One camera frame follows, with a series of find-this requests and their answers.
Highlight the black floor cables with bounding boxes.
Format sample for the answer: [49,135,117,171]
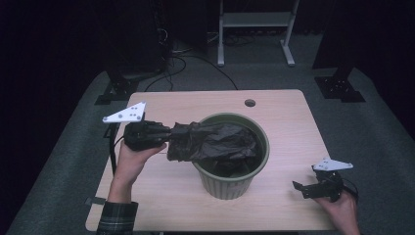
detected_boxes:
[144,53,239,92]

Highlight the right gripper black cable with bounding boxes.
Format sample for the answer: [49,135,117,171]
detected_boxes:
[341,177,360,202]

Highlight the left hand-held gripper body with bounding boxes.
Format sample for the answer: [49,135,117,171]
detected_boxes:
[102,101,155,152]

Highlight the green ribbed trash bin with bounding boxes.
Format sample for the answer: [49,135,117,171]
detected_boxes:
[192,112,271,201]

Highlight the person's left hand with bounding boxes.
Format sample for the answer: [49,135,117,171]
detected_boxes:
[112,141,168,189]

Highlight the white metal table frame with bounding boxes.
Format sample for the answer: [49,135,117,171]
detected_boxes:
[217,0,300,68]

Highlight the black stand base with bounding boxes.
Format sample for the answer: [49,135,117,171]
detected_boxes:
[94,70,140,106]
[313,67,366,104]

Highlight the dark equipment cabinet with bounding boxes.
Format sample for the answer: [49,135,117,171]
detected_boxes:
[107,0,170,74]

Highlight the grey tape strip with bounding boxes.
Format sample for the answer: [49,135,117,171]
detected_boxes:
[85,196,107,207]

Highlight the black garbage bag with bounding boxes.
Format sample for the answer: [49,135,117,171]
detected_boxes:
[166,120,259,179]

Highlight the person's right hand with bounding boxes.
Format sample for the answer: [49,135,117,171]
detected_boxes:
[313,189,361,235]

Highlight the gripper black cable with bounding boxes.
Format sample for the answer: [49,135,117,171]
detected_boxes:
[341,177,360,202]
[109,123,126,175]

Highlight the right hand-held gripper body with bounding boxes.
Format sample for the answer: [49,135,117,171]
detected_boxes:
[312,158,354,203]

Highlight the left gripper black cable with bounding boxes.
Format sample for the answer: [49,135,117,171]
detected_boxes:
[109,123,126,175]

